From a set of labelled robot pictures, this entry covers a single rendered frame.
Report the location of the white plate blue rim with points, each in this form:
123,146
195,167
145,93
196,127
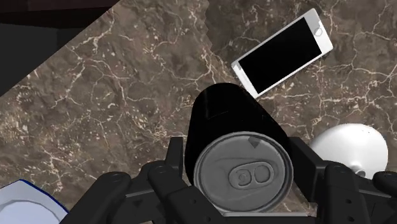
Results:
26,204

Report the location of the white round bowl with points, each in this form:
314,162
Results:
353,147

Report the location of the white smartphone black screen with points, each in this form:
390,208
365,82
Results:
280,53

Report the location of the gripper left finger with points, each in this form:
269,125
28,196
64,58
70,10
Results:
161,186

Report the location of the black drink can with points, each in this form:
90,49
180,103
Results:
229,149

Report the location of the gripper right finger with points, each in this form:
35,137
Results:
335,189

